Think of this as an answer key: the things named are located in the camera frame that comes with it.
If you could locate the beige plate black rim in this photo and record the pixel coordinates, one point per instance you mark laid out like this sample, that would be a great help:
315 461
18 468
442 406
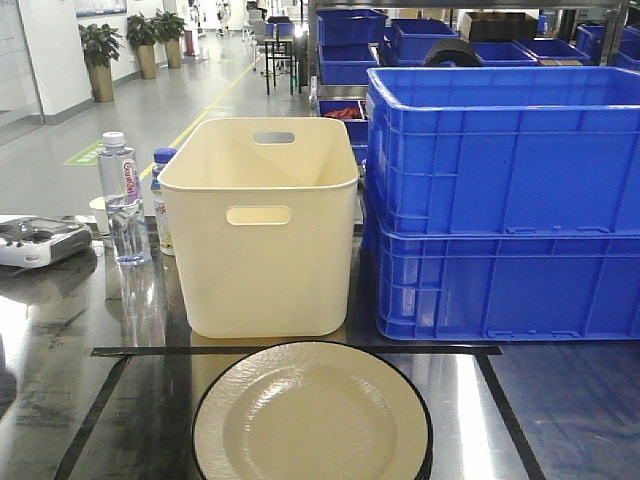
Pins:
312 410

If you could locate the cream plastic storage bin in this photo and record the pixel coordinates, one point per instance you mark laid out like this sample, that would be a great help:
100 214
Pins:
261 213

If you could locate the large blue crate lower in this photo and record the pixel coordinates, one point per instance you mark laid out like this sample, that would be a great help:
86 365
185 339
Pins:
503 288

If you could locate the large blue crate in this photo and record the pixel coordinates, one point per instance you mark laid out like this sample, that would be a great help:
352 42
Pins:
503 288
512 202

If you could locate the blue cap bottle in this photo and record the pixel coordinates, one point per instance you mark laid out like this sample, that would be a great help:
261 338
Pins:
162 157

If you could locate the large blue crate upper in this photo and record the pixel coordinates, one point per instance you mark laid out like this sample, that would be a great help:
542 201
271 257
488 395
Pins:
512 202

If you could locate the clear water bottle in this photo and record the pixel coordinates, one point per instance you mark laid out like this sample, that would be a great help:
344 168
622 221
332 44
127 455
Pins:
122 197

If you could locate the white paper cup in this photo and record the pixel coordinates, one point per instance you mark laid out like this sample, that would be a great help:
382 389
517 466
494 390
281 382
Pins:
98 208

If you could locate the black tape roll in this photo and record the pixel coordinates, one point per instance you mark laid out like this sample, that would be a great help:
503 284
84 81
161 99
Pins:
453 50

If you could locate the potted plant gold pot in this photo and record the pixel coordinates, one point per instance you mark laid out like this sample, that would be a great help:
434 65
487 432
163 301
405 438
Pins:
100 45

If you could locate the white remote controller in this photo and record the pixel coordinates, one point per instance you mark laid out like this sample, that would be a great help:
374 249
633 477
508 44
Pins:
36 242

